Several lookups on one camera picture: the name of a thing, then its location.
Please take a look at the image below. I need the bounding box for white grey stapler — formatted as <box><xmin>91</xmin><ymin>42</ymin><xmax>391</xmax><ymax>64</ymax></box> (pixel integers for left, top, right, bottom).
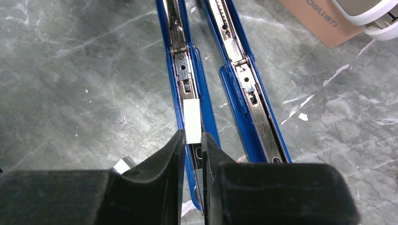
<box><xmin>332</xmin><ymin>0</ymin><xmax>398</xmax><ymax>41</ymax></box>

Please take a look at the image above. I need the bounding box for blue stapler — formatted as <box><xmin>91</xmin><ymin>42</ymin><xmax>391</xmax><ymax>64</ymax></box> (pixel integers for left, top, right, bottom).
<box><xmin>156</xmin><ymin>0</ymin><xmax>220</xmax><ymax>212</ymax></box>
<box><xmin>202</xmin><ymin>0</ymin><xmax>291</xmax><ymax>163</ymax></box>

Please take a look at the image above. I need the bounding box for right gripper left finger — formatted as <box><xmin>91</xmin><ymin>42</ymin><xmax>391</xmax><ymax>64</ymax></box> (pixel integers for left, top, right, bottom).
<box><xmin>0</xmin><ymin>130</ymin><xmax>185</xmax><ymax>225</ymax></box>

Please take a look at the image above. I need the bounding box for metal staple strip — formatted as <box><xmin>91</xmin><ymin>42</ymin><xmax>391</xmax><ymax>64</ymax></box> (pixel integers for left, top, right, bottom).
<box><xmin>113</xmin><ymin>156</ymin><xmax>137</xmax><ymax>174</ymax></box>
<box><xmin>183</xmin><ymin>99</ymin><xmax>202</xmax><ymax>144</ymax></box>

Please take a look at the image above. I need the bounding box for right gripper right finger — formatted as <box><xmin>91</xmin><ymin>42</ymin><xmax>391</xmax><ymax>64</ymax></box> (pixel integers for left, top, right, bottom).
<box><xmin>201</xmin><ymin>132</ymin><xmax>361</xmax><ymax>225</ymax></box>

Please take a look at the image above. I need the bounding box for orange plastic desk organizer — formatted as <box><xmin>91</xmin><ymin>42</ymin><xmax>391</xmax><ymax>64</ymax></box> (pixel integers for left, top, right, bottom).
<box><xmin>278</xmin><ymin>0</ymin><xmax>362</xmax><ymax>48</ymax></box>

